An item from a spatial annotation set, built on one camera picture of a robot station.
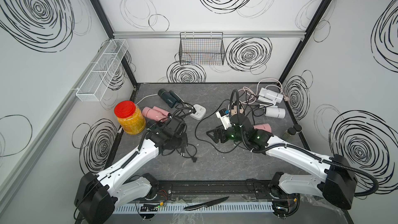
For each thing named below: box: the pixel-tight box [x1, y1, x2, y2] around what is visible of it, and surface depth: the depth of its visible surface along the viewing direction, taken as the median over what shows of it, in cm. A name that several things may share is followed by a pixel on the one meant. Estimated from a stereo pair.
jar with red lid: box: [114, 100, 147, 136], surface depth 88 cm
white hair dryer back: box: [257, 87, 284, 105], surface depth 110 cm
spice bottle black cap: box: [281, 127, 297, 141], surface depth 88 cm
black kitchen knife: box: [183, 196, 230, 212], surface depth 72 cm
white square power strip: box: [189, 103, 207, 121], surface depth 101 cm
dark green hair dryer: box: [157, 88, 182, 108], surface depth 109 cm
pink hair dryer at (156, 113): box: [141, 105, 170, 123], surface depth 99 cm
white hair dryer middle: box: [263, 106, 286, 119], surface depth 99 cm
